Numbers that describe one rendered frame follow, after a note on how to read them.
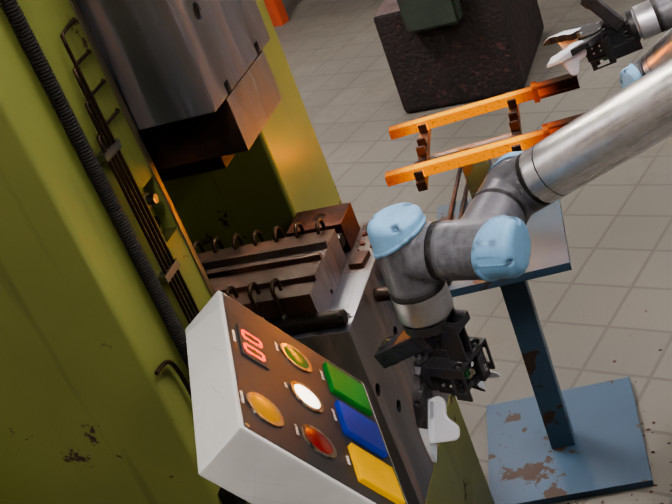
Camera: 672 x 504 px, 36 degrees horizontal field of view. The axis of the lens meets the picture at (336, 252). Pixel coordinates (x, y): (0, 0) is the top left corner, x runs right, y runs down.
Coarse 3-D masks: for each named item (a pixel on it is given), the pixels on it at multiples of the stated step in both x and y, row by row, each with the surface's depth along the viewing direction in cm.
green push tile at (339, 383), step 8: (328, 368) 150; (336, 368) 152; (328, 376) 148; (336, 376) 149; (344, 376) 152; (328, 384) 147; (336, 384) 147; (344, 384) 149; (352, 384) 151; (360, 384) 154; (336, 392) 145; (344, 392) 146; (352, 392) 149; (360, 392) 151; (344, 400) 146; (352, 400) 146; (360, 400) 148; (360, 408) 147; (368, 408) 148
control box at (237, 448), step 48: (192, 336) 145; (240, 336) 138; (288, 336) 151; (192, 384) 135; (240, 384) 126; (288, 384) 137; (240, 432) 117; (288, 432) 125; (336, 432) 135; (240, 480) 120; (288, 480) 121; (336, 480) 123
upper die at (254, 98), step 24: (264, 72) 180; (240, 96) 169; (264, 96) 178; (192, 120) 168; (216, 120) 167; (240, 120) 168; (264, 120) 176; (144, 144) 173; (168, 144) 172; (192, 144) 171; (216, 144) 170; (240, 144) 169
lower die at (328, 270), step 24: (288, 240) 200; (312, 240) 197; (336, 240) 198; (264, 264) 194; (288, 264) 192; (312, 264) 189; (336, 264) 196; (216, 288) 194; (240, 288) 191; (264, 288) 190; (288, 288) 187; (312, 288) 184; (264, 312) 187; (288, 312) 186; (312, 312) 185
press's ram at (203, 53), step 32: (96, 0) 155; (128, 0) 154; (160, 0) 152; (192, 0) 159; (224, 0) 170; (96, 32) 158; (128, 32) 157; (160, 32) 155; (192, 32) 158; (224, 32) 168; (256, 32) 179; (128, 64) 160; (160, 64) 158; (192, 64) 157; (224, 64) 166; (128, 96) 163; (160, 96) 161; (192, 96) 160; (224, 96) 164
